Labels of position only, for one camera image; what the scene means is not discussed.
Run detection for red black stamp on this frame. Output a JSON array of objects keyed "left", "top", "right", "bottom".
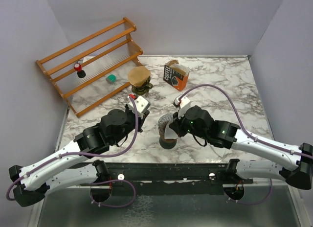
[{"left": 74, "top": 63, "right": 86, "bottom": 78}]

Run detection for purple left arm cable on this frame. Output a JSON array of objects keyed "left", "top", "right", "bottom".
[{"left": 6, "top": 93, "right": 140, "bottom": 208}]

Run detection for brown paper coffee filter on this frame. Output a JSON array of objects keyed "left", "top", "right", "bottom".
[{"left": 128, "top": 66, "right": 151, "bottom": 87}]

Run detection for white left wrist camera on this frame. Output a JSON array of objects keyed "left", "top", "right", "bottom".
[{"left": 127, "top": 94, "right": 151, "bottom": 119}]

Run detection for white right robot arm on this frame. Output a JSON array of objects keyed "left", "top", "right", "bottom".
[{"left": 164, "top": 106, "right": 313, "bottom": 190}]

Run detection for round wooden dripper base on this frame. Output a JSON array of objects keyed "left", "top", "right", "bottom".
[{"left": 159, "top": 136, "right": 177, "bottom": 143}]

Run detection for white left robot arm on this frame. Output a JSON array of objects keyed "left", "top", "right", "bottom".
[{"left": 6, "top": 100, "right": 150, "bottom": 207}]

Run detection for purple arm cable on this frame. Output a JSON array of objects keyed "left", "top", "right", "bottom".
[
  {"left": 6, "top": 93, "right": 140, "bottom": 208},
  {"left": 175, "top": 84, "right": 313, "bottom": 205}
]

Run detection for olive green glass dripper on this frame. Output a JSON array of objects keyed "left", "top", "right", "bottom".
[{"left": 132, "top": 77, "right": 153, "bottom": 96}]

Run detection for orange coffee filter box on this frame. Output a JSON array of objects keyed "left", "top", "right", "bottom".
[{"left": 163, "top": 65, "right": 191, "bottom": 91}]

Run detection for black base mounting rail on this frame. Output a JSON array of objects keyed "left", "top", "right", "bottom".
[{"left": 48, "top": 162, "right": 255, "bottom": 196}]

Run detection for brown filters in box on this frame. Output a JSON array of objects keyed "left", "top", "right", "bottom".
[{"left": 165, "top": 60, "right": 189, "bottom": 75}]

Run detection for white paper coffee filter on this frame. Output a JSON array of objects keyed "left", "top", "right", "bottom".
[{"left": 164, "top": 119, "right": 179, "bottom": 139}]

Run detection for grey carafe with red lid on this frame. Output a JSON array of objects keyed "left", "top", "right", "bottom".
[{"left": 159, "top": 138, "right": 177, "bottom": 149}]

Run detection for green small block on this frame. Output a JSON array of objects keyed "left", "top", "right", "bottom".
[{"left": 106, "top": 74, "right": 116, "bottom": 84}]

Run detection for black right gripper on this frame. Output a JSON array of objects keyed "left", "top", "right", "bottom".
[{"left": 169, "top": 107, "right": 208, "bottom": 140}]

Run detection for orange wooden shelf rack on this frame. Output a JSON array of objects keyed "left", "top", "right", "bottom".
[{"left": 36, "top": 17, "right": 143, "bottom": 117}]

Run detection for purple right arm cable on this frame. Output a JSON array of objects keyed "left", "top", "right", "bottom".
[{"left": 175, "top": 84, "right": 313, "bottom": 205}]

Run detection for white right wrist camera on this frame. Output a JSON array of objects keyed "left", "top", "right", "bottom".
[{"left": 173, "top": 96, "right": 191, "bottom": 119}]

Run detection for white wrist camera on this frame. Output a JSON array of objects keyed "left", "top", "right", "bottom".
[
  {"left": 127, "top": 94, "right": 151, "bottom": 119},
  {"left": 173, "top": 96, "right": 191, "bottom": 119}
]

